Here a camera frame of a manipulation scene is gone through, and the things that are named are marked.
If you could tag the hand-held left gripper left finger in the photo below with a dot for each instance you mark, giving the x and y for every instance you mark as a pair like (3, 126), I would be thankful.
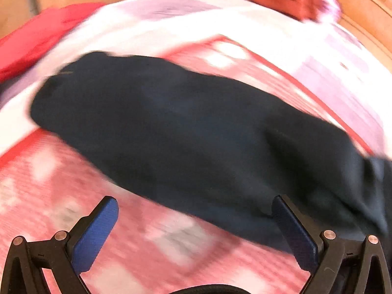
(95, 232)

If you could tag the pastel patchwork quilt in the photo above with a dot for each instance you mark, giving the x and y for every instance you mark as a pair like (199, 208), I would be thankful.
(153, 27)

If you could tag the purple floral pillow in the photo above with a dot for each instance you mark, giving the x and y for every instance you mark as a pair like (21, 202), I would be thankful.
(330, 3)

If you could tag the wooden bed headboard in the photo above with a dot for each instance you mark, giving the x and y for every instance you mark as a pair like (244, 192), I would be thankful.
(367, 12)

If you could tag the red cloth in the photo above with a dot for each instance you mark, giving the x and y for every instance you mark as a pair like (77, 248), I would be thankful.
(30, 39)

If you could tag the dark navy padded jacket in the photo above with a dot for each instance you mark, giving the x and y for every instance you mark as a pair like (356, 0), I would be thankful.
(183, 128)

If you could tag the red checked bed mat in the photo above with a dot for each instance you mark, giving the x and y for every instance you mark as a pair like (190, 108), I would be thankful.
(153, 251)

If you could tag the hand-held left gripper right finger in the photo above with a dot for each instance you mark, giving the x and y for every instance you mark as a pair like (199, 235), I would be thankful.
(297, 235)

